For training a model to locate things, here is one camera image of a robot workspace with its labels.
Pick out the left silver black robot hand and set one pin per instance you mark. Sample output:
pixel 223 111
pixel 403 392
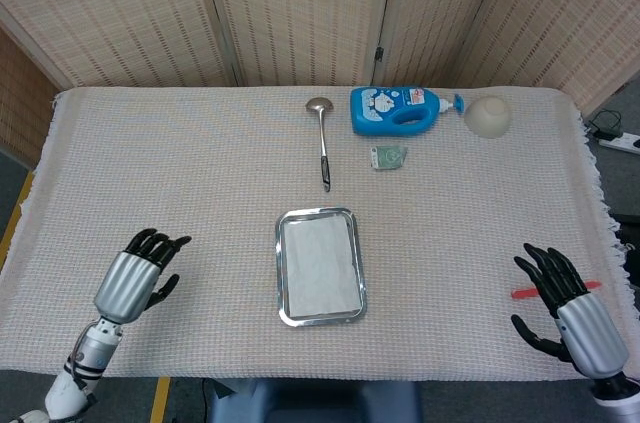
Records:
pixel 127 285

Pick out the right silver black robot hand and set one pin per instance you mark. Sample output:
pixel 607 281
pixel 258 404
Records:
pixel 587 333

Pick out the white paper sheet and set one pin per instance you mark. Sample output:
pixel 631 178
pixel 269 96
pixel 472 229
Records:
pixel 320 268

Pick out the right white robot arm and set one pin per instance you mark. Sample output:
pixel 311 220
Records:
pixel 617 398

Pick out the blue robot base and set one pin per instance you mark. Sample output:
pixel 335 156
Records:
pixel 310 400

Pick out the stainless steel rectangular tray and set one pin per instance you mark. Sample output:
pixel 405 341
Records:
pixel 279 268

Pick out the thin red plastic stick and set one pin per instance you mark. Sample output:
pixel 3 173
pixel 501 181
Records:
pixel 522 293

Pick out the black equipment at table edge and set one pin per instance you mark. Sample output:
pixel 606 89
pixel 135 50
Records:
pixel 630 233

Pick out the white woven tablecloth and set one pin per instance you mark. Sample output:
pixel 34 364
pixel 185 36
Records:
pixel 150 168

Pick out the white power strip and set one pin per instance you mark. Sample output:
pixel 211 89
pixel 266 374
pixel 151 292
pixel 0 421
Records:
pixel 622 143

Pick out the beige ceramic bowl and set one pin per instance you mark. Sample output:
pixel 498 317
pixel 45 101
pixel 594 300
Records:
pixel 489 118

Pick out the small green sachet packet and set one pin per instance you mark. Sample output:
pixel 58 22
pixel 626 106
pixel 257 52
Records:
pixel 389 157

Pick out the blue detergent pump bottle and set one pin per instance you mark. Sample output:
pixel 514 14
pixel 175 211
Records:
pixel 375 115

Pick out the woven bamboo folding screen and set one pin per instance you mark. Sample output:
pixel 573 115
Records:
pixel 300 8

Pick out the metal screen hinge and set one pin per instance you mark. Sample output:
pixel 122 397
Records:
pixel 379 54

